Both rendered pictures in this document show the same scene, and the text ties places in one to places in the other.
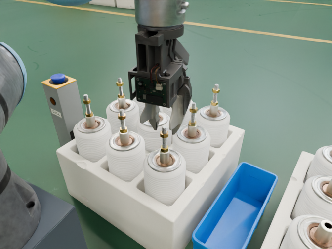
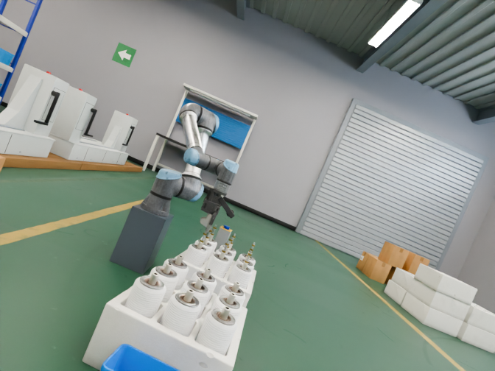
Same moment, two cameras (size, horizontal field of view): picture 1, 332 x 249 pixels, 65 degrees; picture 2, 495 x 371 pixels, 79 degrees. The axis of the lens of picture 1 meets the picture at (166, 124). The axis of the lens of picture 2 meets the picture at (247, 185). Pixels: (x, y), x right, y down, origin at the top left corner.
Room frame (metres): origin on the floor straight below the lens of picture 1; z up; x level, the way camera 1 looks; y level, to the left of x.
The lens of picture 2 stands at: (-0.20, -1.29, 0.65)
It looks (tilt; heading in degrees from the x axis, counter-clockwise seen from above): 1 degrees down; 60
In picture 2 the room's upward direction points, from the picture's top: 23 degrees clockwise
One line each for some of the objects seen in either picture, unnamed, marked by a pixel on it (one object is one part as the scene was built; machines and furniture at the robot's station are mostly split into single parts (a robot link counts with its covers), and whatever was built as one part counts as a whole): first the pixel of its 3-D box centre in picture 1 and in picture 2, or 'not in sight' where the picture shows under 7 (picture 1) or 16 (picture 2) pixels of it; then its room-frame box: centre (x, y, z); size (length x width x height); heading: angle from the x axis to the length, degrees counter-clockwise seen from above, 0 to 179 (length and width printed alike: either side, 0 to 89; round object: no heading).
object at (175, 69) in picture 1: (159, 63); (213, 202); (0.41, 0.01, 0.48); 0.09 x 0.08 x 0.12; 158
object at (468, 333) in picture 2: not in sight; (465, 328); (3.80, 0.12, 0.09); 0.39 x 0.39 x 0.18; 65
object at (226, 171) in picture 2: not in sight; (227, 171); (0.42, 0.01, 0.64); 0.09 x 0.08 x 0.11; 100
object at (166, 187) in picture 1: (164, 188); (191, 264); (0.43, 0.00, 0.16); 0.10 x 0.10 x 0.18
